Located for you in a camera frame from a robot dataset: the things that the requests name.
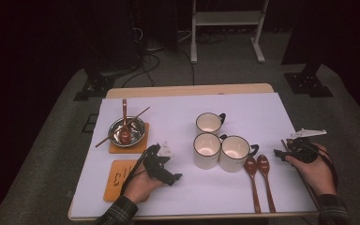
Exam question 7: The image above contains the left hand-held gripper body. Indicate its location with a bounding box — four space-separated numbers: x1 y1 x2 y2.
142 141 176 186

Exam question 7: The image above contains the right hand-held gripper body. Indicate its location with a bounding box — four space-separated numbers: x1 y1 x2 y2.
285 127 328 164

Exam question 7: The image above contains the square wooden coaster cutout pattern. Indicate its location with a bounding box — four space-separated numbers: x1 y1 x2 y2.
102 158 139 203
108 121 150 155

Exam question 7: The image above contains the steel bowl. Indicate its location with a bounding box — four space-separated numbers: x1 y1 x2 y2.
107 115 147 148

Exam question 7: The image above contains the cream ribbed mug black rim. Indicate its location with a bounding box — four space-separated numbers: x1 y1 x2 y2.
195 112 227 136
218 134 260 173
192 132 229 171

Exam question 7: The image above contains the reddish brown wooden spoon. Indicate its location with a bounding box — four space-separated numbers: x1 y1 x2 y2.
256 154 277 214
118 97 132 145
243 156 262 214

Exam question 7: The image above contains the person's left hand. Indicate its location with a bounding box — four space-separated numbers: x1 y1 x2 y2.
122 167 167 204

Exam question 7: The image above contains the person's right hand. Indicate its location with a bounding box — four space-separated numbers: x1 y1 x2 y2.
285 142 338 197

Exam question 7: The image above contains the black stand base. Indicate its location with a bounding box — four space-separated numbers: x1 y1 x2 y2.
73 60 116 102
282 60 335 98

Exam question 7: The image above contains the white table mat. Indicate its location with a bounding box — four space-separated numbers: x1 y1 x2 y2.
67 92 318 219

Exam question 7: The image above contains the white metal stand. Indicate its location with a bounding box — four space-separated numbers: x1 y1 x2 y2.
189 0 270 65

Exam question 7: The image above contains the black floor frame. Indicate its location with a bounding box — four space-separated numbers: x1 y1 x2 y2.
82 113 98 134

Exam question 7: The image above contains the black floor cable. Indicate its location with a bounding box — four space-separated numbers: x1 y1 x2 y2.
177 48 197 86
121 52 161 88

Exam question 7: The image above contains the tangle of floor cables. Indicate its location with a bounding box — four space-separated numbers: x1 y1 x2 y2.
196 30 229 45

